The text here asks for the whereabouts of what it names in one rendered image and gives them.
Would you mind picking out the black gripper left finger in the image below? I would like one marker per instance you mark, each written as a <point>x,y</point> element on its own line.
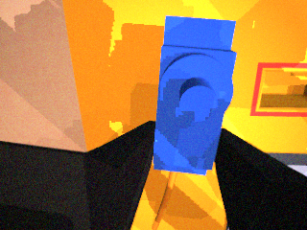
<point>99,189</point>

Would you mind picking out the yellow flat rectangular block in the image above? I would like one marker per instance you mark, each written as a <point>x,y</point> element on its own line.
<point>115,48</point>

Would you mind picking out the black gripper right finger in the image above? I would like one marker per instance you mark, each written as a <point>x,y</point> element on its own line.
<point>258,191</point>

